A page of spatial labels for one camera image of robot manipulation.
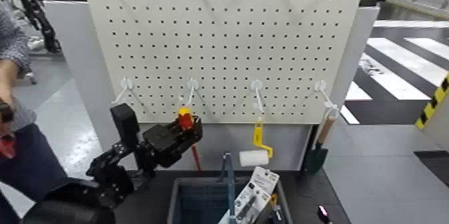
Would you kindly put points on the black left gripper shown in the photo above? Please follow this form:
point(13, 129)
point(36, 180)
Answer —
point(163, 141)

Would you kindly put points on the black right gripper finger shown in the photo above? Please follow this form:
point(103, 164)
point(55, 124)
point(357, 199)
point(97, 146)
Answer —
point(323, 214)

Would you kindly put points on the red yellow screwdriver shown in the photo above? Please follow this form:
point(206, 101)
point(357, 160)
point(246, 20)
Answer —
point(185, 118)

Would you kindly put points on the grey knit sleeved forearm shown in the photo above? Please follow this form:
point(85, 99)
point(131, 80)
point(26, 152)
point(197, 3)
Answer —
point(12, 42)

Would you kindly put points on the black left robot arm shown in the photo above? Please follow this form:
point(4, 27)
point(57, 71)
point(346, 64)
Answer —
point(105, 179)

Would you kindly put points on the blue plastic crate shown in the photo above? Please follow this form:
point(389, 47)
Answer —
point(203, 200)

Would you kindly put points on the person's hand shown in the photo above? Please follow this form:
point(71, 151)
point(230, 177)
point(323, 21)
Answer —
point(4, 93)

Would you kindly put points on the white pegboard hook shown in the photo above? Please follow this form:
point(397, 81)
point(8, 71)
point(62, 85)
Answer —
point(256, 85)
point(192, 85)
point(125, 84)
point(320, 85)

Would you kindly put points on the yellow black small tool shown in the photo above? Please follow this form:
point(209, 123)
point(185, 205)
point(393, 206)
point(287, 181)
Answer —
point(275, 207)

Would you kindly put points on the small white packaging card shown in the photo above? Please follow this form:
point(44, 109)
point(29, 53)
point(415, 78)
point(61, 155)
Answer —
point(266, 179)

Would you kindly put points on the white card packaged black tool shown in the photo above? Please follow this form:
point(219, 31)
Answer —
point(250, 200)

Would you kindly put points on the beige perforated pegboard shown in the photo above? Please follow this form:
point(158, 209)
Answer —
point(224, 42)

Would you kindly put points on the black floor mat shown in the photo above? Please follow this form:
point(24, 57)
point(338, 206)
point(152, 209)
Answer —
point(435, 167)

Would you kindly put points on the yellow black hazard striped barrier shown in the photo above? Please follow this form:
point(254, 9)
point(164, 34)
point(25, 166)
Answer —
point(433, 102)

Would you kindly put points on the dark blue trousers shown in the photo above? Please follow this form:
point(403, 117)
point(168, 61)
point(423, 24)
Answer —
point(30, 169)

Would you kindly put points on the black background machine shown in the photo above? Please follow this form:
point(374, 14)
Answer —
point(37, 7)

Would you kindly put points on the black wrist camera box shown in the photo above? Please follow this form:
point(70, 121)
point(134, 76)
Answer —
point(124, 125)

